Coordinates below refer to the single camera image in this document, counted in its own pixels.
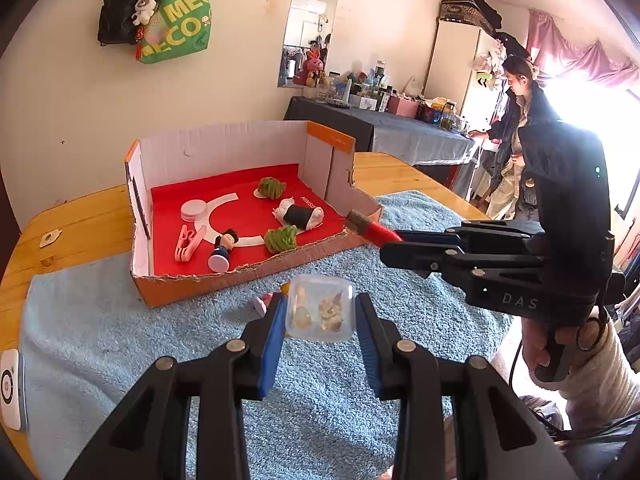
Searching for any black backpack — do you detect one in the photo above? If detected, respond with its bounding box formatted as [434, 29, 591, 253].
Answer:
[97, 0, 161, 47]

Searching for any clear plastic container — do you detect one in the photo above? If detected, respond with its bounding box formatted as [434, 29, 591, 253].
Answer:
[284, 274, 357, 343]

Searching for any black-haired small figurine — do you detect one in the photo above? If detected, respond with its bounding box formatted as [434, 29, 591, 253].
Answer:
[209, 229, 242, 274]

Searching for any pink storage box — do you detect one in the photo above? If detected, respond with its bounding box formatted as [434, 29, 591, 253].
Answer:
[387, 95, 420, 118]

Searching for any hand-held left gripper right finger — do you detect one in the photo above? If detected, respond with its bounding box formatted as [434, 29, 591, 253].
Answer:
[354, 292, 581, 480]

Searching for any pink curtain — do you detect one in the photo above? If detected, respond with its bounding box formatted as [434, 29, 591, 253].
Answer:
[527, 8, 640, 91]

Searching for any black and white roll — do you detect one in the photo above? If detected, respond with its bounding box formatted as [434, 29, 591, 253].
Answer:
[272, 197, 326, 233]

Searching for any red-handled brush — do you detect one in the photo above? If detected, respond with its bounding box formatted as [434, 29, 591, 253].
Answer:
[346, 210, 403, 247]

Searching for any green fuzzy scrunchie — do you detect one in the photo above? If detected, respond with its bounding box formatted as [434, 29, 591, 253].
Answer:
[264, 225, 299, 253]
[257, 176, 286, 200]

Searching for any white cabinet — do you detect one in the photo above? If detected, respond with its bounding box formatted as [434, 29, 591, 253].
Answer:
[425, 20, 501, 131]

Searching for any side table with grey cloth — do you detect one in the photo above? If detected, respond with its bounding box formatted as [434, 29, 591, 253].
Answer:
[283, 95, 483, 196]

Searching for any green tote bag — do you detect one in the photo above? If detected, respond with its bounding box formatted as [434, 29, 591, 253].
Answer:
[137, 0, 213, 65]

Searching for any dark suitcase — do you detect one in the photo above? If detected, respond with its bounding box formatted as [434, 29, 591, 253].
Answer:
[439, 0, 493, 31]

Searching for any orange cardboard box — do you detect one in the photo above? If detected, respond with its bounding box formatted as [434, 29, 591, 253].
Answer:
[124, 120, 383, 308]

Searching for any white electronic device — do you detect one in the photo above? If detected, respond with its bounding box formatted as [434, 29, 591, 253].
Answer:
[0, 349, 27, 432]

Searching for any pink clothespin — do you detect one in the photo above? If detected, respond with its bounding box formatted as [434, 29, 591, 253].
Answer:
[174, 225, 208, 262]

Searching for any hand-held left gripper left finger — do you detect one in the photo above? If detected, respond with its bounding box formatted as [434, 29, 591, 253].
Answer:
[65, 292, 288, 480]

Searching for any pink rabbit plush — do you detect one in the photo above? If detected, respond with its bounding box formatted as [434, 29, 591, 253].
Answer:
[292, 49, 326, 87]

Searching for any red box liner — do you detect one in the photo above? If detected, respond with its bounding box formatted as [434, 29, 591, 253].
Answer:
[150, 162, 346, 277]

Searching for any person's right hand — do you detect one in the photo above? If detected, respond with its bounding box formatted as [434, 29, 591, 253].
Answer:
[520, 317, 609, 387]

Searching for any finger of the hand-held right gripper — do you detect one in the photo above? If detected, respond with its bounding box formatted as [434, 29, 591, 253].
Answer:
[379, 240, 544, 281]
[392, 220, 546, 253]

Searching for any clutter of bottles and boxes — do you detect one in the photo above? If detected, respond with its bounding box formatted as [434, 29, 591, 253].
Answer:
[315, 60, 471, 133]

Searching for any person's right forearm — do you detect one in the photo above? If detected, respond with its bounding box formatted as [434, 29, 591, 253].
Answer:
[530, 320, 640, 418]

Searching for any white plush keychain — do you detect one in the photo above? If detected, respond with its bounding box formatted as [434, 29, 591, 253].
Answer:
[131, 0, 160, 26]

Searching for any light blue towel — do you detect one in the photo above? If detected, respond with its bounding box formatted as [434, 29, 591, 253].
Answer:
[20, 190, 516, 480]

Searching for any wall mirror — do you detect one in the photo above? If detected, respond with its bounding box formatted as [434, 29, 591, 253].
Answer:
[277, 0, 345, 89]

